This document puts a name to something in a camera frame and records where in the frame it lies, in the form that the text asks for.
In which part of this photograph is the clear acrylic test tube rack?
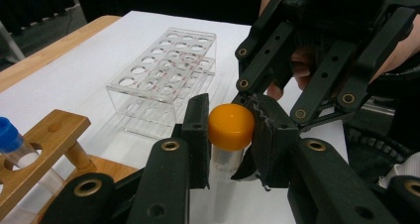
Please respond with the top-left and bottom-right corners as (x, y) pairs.
(105, 27), (218, 141)

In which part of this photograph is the white metal stand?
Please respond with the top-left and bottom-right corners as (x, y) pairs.
(0, 0), (82, 63)

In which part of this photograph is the orange cap test tube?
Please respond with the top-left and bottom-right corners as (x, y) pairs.
(207, 102), (257, 220)

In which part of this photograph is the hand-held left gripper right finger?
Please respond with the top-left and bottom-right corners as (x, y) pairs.
(231, 92), (400, 224)

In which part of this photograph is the wooden test tube rack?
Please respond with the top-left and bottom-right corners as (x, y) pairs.
(0, 108), (141, 224)

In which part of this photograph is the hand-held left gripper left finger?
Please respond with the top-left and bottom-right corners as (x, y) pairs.
(127, 92), (212, 224)

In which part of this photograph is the white table mat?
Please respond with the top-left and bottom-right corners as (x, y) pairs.
(0, 10), (351, 224)

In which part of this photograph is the blue cap test tube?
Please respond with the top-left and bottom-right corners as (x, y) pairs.
(0, 116), (67, 218)

